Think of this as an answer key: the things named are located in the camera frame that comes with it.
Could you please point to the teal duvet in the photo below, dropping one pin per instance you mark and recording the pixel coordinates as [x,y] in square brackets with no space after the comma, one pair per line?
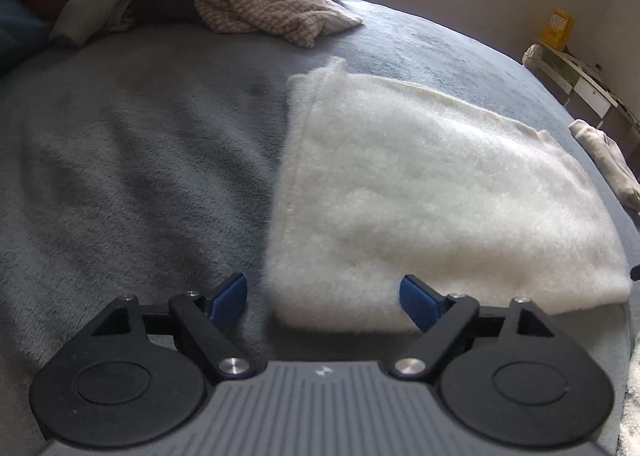
[20,36]

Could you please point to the white fluffy deer sweater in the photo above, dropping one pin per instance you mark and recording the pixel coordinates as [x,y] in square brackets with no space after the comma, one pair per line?
[425,196]

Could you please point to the beige wooden desk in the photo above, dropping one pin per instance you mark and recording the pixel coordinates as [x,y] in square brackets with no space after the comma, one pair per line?
[590,86]

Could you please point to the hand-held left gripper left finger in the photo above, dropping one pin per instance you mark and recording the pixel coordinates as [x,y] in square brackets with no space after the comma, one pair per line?
[227,301]

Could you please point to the grey fleece bed blanket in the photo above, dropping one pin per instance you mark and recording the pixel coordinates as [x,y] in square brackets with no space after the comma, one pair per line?
[125,161]

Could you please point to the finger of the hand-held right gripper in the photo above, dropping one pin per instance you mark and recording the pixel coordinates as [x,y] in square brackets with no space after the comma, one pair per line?
[636,272]

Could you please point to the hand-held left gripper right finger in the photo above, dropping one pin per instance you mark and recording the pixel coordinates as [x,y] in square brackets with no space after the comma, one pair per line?
[420,303]

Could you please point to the yellow box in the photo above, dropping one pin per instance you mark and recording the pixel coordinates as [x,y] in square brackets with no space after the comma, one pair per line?
[557,28]

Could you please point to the white fluffy cloth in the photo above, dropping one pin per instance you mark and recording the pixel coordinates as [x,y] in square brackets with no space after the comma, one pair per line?
[631,396]

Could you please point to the beige folded garment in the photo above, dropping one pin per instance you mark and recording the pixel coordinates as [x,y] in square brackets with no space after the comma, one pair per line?
[607,161]

